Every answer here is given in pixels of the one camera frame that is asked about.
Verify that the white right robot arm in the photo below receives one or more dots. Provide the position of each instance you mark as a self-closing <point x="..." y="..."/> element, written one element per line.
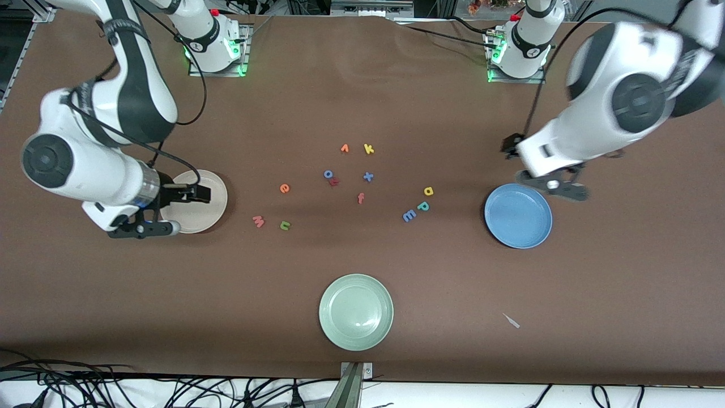
<point x="96" y="170"/>

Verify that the beige brown plate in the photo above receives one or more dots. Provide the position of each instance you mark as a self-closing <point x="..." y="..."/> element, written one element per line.
<point x="210" y="218"/>

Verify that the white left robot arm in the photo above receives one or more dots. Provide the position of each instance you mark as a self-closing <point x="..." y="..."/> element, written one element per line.
<point x="623" y="96"/>

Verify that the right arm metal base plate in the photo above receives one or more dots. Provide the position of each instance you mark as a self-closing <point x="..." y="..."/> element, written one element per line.
<point x="246" y="51"/>

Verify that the teal letter P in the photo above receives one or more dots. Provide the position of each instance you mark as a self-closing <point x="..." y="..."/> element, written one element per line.
<point x="422" y="207"/>

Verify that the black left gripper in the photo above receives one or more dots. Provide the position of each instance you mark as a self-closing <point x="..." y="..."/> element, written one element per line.
<point x="512" y="144"/>

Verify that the blue letter E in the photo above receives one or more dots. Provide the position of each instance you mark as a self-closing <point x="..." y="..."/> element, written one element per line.
<point x="409" y="216"/>

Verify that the small white paper scrap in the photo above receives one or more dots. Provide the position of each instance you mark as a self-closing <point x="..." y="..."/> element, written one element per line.
<point x="511" y="321"/>

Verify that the aluminium frame rail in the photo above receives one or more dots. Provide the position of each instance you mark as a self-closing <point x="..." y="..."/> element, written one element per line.
<point x="17" y="54"/>

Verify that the brown paper table cover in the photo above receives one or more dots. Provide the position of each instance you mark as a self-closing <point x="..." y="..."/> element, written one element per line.
<point x="362" y="85"/>

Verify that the grey metal background box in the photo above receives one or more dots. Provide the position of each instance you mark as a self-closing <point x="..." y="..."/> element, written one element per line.
<point x="368" y="7"/>

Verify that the pale green plate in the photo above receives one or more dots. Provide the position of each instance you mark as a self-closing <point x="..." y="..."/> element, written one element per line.
<point x="355" y="311"/>

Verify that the grey metal camera post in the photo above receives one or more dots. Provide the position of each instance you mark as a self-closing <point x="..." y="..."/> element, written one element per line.
<point x="351" y="391"/>

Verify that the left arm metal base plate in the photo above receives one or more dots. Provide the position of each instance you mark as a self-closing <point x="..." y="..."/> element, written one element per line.
<point x="515" y="80"/>

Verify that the pink red letter M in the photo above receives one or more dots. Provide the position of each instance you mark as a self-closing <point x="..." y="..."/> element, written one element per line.
<point x="258" y="221"/>

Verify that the blue plate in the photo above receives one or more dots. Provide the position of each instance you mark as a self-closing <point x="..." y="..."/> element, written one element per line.
<point x="518" y="221"/>

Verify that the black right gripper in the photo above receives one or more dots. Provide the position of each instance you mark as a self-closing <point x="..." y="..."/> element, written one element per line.
<point x="168" y="193"/>

